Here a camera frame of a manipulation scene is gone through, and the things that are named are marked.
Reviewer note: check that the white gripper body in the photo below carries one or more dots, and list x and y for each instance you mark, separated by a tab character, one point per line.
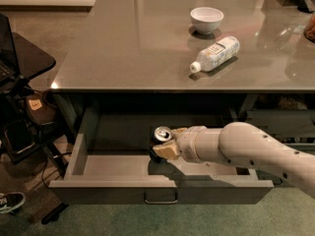
187	144

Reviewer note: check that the metal drawer handle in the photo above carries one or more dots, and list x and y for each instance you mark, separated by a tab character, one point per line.
160	198

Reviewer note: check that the blue pepsi can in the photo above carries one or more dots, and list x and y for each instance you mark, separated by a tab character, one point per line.
159	136

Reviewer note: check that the white ceramic bowl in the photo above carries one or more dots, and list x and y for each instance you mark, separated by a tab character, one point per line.
206	19

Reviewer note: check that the brown bag with tag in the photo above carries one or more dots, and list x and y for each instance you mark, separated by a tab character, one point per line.
41	107

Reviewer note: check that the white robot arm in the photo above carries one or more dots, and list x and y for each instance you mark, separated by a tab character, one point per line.
221	146

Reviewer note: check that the black and white shoe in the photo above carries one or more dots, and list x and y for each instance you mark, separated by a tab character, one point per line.
11	202

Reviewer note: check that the black laptop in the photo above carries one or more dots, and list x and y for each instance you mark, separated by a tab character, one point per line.
9	66

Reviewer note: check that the open grey top drawer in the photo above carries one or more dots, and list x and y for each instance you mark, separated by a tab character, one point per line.
111	164

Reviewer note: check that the white plastic bottle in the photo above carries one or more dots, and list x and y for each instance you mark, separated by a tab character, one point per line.
215	55

